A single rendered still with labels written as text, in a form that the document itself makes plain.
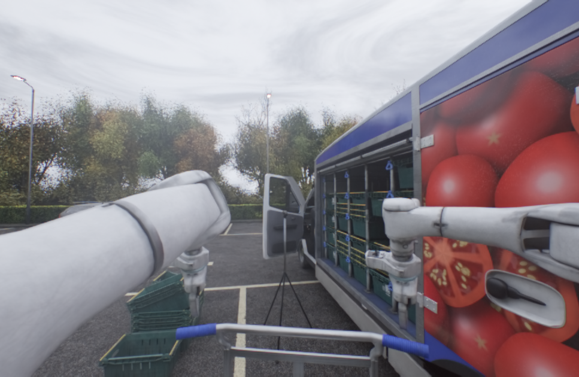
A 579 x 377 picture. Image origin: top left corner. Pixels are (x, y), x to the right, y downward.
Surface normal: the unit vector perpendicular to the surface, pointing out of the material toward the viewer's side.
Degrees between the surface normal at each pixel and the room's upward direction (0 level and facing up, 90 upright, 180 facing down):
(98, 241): 59
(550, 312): 90
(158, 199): 38
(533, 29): 90
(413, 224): 102
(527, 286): 90
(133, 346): 87
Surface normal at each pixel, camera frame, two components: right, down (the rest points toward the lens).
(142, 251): 0.91, -0.07
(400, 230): -0.66, 0.14
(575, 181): -0.98, 0.00
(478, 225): -0.73, -0.10
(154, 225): 0.75, -0.47
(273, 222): 0.65, 0.01
